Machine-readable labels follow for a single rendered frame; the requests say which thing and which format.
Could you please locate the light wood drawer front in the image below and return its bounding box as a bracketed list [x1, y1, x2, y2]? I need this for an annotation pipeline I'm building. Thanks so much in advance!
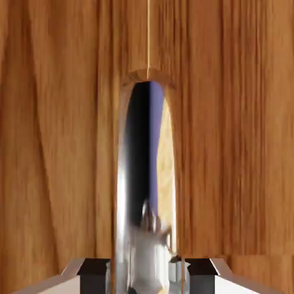
[0, 0, 149, 294]
[148, 0, 294, 294]

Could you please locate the curved shiny metal handle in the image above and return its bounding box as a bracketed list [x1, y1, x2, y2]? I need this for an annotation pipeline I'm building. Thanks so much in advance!
[114, 68, 178, 294]

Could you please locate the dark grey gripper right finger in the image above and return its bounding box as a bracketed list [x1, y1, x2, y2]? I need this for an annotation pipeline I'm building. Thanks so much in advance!
[168, 255, 285, 294]

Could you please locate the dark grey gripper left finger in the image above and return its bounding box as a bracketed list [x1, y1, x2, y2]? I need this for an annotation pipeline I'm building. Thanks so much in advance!
[10, 257, 115, 294]

